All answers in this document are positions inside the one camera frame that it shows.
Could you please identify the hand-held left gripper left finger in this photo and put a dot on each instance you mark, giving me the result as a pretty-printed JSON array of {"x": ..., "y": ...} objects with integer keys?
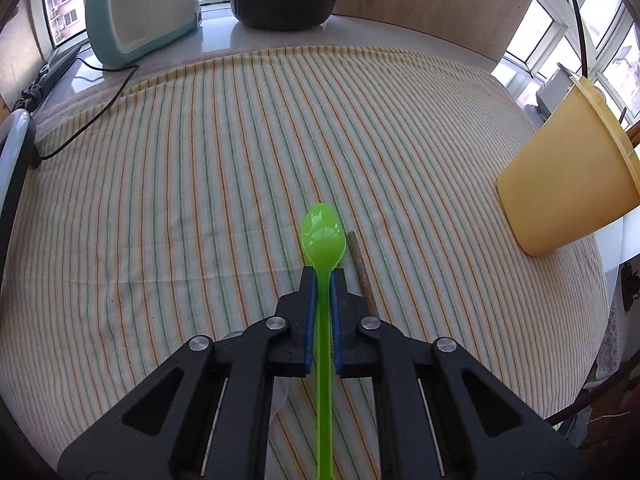
[{"x": 310, "y": 310}]

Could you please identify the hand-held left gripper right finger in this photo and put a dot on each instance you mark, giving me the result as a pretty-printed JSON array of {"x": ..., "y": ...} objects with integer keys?
[{"x": 336, "y": 310}]

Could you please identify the green plastic spoon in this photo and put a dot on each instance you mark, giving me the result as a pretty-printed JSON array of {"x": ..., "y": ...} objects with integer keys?
[{"x": 322, "y": 240}]

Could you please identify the yellow plastic container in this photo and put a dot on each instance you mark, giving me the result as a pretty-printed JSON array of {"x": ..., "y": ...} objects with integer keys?
[{"x": 565, "y": 180}]

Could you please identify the striped tablecloth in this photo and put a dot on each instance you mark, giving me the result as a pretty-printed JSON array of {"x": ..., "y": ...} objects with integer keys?
[{"x": 200, "y": 160}]

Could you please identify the white floral slow cooker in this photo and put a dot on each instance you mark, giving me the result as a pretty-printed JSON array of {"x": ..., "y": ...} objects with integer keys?
[{"x": 552, "y": 92}]

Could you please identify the brown checked cloth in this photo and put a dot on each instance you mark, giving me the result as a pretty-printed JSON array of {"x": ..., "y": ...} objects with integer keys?
[{"x": 75, "y": 107}]

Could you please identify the light wooden board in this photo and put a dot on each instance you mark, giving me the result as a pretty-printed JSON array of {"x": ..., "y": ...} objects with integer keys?
[{"x": 450, "y": 5}]

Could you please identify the teal and white cooker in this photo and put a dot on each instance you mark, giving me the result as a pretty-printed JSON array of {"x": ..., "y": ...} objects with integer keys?
[{"x": 100, "y": 35}]

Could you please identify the black flat device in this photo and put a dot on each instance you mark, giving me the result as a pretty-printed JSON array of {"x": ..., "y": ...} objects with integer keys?
[{"x": 50, "y": 75}]

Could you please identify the apartment building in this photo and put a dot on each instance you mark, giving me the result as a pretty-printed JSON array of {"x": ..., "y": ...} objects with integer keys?
[{"x": 62, "y": 5}]

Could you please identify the white window frame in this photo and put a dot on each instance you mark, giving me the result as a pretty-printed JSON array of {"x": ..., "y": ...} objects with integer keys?
[{"x": 560, "y": 25}]

